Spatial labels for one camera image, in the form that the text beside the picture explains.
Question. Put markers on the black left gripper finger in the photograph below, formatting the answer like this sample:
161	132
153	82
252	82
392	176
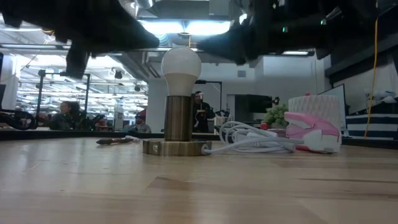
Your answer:
130	37

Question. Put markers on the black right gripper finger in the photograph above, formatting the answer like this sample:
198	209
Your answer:
233	45

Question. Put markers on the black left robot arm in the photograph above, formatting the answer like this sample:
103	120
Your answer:
31	12

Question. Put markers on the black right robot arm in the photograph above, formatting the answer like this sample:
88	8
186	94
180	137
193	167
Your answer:
326	21

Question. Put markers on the black cabinet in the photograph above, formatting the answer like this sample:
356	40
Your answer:
252	107

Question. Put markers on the person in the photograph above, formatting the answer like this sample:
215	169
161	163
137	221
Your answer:
66	116
139	124
202	115

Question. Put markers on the green cactus plant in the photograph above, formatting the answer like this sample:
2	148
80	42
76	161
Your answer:
276	115

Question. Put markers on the white textured pen cup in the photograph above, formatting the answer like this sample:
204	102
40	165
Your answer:
314	104

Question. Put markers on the white board panel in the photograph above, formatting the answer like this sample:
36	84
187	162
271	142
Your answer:
334	102

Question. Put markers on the pink ruler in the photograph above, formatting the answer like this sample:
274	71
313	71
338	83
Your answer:
311	130

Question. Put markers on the striped black white furniture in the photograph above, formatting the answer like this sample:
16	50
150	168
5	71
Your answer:
373	126

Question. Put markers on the black gantry frame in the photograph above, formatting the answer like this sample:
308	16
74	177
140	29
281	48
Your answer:
40	93

